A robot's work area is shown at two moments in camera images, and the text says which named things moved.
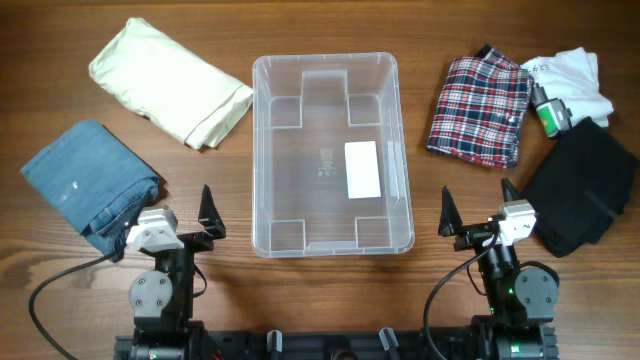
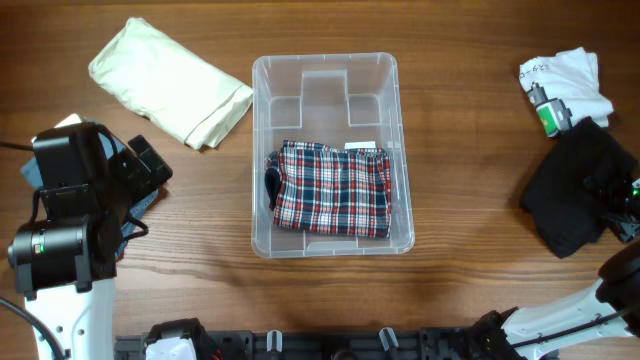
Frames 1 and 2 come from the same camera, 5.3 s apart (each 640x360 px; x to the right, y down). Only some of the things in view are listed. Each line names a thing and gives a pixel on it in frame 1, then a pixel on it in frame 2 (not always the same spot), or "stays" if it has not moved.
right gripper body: x=472 y=236 → x=623 y=195
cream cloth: x=194 y=99 stays
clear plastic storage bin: x=330 y=159 stays
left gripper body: x=200 y=241 → x=134 y=180
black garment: x=582 y=181 stays
